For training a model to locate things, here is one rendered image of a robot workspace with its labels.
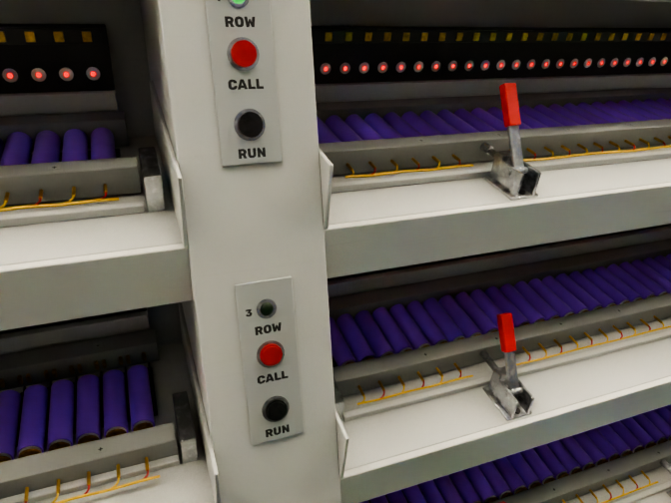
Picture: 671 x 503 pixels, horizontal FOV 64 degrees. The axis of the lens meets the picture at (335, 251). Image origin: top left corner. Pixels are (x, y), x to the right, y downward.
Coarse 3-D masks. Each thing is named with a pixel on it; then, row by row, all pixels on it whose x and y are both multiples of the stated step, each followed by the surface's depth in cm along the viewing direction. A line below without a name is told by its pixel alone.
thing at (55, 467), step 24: (144, 432) 42; (168, 432) 42; (48, 456) 40; (72, 456) 40; (96, 456) 40; (120, 456) 41; (144, 456) 42; (168, 456) 43; (0, 480) 38; (24, 480) 38; (48, 480) 39; (72, 480) 40; (144, 480) 40
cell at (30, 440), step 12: (36, 384) 46; (24, 396) 45; (36, 396) 45; (24, 408) 44; (36, 408) 44; (24, 420) 43; (36, 420) 43; (24, 432) 42; (36, 432) 42; (24, 444) 41; (36, 444) 41
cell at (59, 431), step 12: (60, 384) 46; (72, 384) 46; (60, 396) 45; (72, 396) 46; (60, 408) 44; (72, 408) 45; (60, 420) 43; (72, 420) 44; (48, 432) 42; (60, 432) 42; (72, 432) 43; (48, 444) 41; (72, 444) 42
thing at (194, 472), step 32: (96, 320) 50; (128, 320) 50; (0, 352) 48; (160, 352) 52; (192, 352) 46; (32, 384) 48; (160, 384) 49; (192, 384) 47; (160, 416) 46; (192, 416) 47; (192, 448) 42; (128, 480) 41; (160, 480) 41; (192, 480) 42
